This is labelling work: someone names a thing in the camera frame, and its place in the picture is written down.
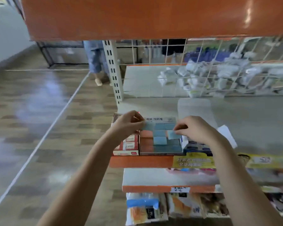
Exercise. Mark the person's right hand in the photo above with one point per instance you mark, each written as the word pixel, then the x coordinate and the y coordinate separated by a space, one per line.
pixel 195 130

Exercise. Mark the person's left hand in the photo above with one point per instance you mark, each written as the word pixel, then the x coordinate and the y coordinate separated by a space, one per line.
pixel 122 128

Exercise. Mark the red eraser display box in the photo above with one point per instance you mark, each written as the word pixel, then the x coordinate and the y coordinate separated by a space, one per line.
pixel 127 146

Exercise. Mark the blue white eraser box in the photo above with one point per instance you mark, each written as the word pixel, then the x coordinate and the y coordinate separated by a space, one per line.
pixel 193 108

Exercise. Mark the teal small box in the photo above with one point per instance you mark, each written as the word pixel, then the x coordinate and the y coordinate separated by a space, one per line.
pixel 172 134

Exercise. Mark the box of pink-blue erasers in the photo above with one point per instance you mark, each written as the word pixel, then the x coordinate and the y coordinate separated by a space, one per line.
pixel 158 143

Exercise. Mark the person's left forearm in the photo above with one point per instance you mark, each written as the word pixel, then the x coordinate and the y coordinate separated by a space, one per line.
pixel 75 190

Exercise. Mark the person's right forearm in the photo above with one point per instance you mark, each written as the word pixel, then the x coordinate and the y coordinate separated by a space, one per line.
pixel 245 186

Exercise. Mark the snack packets on lower shelf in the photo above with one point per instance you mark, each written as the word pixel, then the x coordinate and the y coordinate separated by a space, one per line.
pixel 193 161

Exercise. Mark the white orange metal shelf unit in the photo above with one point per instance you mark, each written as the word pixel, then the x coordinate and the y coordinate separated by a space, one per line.
pixel 254 120

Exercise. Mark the pile of white packets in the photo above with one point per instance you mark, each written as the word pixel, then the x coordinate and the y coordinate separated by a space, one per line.
pixel 226 77

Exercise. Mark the row of blue bottles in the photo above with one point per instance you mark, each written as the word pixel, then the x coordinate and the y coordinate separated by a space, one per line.
pixel 207 54

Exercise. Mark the yellow price label strip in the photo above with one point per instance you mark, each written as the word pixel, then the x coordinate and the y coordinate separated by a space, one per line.
pixel 269 160

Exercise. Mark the blue orange snack packet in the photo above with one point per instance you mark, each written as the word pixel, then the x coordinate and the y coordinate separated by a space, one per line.
pixel 144 209

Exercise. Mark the black metal rack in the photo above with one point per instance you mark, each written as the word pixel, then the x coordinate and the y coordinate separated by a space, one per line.
pixel 61 51

